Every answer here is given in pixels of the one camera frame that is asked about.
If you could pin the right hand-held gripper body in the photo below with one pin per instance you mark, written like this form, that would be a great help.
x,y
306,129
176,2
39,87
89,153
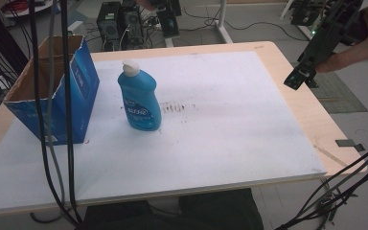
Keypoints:
x,y
324,38

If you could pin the blue bottle with white cap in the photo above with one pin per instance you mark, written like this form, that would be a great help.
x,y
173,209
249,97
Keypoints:
x,y
139,96

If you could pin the blue cardboard box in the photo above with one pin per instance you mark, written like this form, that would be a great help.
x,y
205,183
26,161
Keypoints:
x,y
83,86

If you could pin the person's right hand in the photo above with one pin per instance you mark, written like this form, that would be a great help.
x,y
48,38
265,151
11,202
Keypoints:
x,y
361,52

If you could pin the dark green floor mat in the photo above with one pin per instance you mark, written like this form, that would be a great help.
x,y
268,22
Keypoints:
x,y
337,94

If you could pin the black device on stand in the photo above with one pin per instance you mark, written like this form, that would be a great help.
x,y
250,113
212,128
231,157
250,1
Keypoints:
x,y
305,12

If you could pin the dark tape piece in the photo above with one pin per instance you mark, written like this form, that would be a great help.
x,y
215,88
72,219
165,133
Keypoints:
x,y
348,142

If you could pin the white foam board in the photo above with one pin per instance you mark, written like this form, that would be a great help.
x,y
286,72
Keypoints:
x,y
223,127

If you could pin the white table leg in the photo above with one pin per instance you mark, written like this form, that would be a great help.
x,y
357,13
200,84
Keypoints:
x,y
222,22

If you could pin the black speaker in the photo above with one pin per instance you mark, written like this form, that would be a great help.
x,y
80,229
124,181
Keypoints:
x,y
169,22

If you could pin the black computer tower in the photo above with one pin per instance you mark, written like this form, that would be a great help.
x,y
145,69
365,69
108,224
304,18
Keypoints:
x,y
131,25
108,27

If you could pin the round white table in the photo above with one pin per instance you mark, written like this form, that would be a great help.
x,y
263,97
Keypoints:
x,y
25,9

